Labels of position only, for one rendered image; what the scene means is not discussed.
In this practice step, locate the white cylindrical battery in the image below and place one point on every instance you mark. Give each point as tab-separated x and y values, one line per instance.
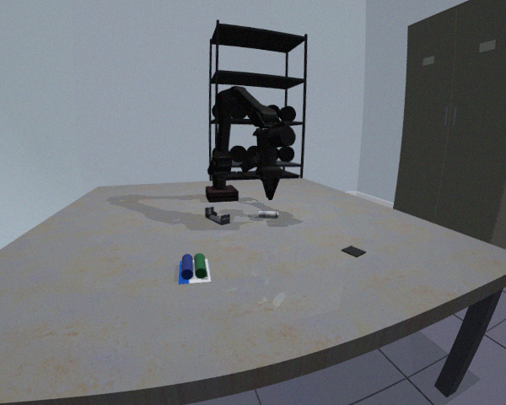
268	214

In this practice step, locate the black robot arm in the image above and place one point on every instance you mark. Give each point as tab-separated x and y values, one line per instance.
276	133

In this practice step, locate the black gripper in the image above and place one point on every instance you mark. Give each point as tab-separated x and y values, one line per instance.
269	172

